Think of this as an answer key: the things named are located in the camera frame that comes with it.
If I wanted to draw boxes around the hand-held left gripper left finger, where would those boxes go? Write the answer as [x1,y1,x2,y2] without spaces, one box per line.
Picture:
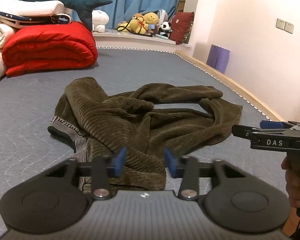
[44,147,127,201]

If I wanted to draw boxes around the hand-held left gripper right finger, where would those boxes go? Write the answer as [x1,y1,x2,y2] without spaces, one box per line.
[164,148,243,202]

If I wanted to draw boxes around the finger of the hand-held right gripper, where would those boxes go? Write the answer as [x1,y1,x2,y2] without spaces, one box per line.
[232,124,253,139]
[259,120,300,129]

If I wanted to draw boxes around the olive corduroy pants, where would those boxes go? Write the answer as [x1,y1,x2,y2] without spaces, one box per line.
[47,77,243,191]

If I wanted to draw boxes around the person's right hand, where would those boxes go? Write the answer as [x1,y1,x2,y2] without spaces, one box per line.
[281,155,300,208]

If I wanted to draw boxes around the purple bag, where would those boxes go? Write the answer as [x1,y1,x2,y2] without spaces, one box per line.
[206,44,230,75]

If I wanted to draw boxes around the bed with grey cover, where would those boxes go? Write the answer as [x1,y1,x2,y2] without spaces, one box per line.
[0,45,288,240]

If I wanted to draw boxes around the red cushion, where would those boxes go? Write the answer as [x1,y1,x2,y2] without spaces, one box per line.
[168,11,195,45]

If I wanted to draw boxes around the white window sill platform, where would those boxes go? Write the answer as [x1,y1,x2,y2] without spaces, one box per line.
[92,28,192,53]

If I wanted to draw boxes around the panda plush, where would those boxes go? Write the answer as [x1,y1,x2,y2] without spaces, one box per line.
[159,21,172,38]

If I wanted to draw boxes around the red folded quilt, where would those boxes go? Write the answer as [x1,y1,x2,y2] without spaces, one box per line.
[2,21,98,78]

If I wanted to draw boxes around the yellow plush dog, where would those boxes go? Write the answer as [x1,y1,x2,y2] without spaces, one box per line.
[117,17,150,35]

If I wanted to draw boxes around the white mushroom plush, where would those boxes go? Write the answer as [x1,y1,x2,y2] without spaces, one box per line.
[91,10,110,33]

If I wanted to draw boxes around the yellow round plush toy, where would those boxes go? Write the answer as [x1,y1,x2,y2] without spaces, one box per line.
[142,11,161,30]

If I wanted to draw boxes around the white pillow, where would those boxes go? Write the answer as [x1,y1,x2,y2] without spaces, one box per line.
[0,0,64,17]

